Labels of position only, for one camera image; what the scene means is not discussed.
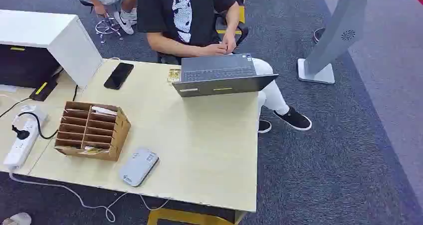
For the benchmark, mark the wooden card box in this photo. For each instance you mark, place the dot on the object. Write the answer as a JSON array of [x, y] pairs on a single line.
[[112, 141]]

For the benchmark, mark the black smartphone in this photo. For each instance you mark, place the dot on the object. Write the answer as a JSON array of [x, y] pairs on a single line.
[[119, 75]]

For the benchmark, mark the white cabinet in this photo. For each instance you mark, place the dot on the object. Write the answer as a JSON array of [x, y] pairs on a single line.
[[66, 41]]

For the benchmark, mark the person's right hand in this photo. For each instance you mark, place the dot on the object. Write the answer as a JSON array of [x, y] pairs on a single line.
[[216, 49]]

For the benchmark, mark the clear card case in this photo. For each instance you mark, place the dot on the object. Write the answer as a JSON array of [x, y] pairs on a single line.
[[173, 75]]

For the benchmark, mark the flat black device yellow label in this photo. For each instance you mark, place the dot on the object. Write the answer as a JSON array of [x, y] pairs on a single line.
[[43, 89]]

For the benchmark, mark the white power strip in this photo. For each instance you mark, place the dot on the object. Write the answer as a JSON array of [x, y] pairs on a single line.
[[21, 145]]

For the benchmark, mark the person's left hand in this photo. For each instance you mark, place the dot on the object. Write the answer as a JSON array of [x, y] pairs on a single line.
[[230, 40]]

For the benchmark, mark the grey kiosk stand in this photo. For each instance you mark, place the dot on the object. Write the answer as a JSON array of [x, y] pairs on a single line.
[[333, 28]]

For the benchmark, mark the white shoe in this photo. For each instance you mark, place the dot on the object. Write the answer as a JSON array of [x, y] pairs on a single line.
[[18, 219]]

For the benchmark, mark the white cards in slot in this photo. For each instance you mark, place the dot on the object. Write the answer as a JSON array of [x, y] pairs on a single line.
[[104, 110]]

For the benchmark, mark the grey card reader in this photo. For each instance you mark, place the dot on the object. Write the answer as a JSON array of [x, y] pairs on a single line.
[[138, 167]]

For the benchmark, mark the chrome stool base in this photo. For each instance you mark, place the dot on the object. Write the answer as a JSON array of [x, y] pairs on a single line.
[[107, 26]]

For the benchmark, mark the grey laptop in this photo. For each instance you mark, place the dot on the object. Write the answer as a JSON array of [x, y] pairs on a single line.
[[218, 73]]

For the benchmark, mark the person in black shirt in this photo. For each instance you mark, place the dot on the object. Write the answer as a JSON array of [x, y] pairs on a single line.
[[185, 15]]

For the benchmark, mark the round black base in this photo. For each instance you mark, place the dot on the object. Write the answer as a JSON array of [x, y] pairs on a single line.
[[317, 35]]

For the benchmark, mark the black box with yellow label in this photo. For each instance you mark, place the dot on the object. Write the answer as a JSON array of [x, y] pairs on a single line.
[[23, 66]]

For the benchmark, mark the yellow metal frame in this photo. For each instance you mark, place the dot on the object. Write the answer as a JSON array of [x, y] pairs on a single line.
[[242, 15]]

